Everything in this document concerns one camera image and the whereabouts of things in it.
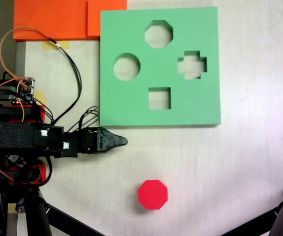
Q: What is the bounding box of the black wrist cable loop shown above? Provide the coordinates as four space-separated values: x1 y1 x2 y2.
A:
78 105 100 135

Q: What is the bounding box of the large orange foam block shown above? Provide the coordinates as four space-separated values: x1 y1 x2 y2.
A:
12 0 89 41

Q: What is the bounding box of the green shape sorter board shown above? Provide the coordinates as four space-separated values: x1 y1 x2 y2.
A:
98 6 222 127

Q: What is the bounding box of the grey braided cable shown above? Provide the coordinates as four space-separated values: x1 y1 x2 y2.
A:
0 193 5 235

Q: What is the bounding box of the long black cable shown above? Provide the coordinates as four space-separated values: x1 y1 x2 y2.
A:
47 36 84 125

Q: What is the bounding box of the thin orange wire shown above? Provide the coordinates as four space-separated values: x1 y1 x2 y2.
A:
0 27 59 87

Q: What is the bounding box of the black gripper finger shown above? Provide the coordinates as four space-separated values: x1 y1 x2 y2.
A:
99 140 129 154
99 127 129 142

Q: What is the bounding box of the red printed base bracket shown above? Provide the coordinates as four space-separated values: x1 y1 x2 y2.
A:
9 104 46 123
8 164 47 185

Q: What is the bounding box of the black circuit board red LED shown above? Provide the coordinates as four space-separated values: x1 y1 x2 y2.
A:
6 153 28 169

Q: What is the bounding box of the controller circuit board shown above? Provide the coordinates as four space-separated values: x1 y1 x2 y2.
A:
9 77 37 105

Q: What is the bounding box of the red octagonal pillar block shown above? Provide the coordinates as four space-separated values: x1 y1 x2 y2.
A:
138 179 169 210

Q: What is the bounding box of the yellow tape piece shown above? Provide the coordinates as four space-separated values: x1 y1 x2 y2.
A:
34 90 47 107
41 40 71 51

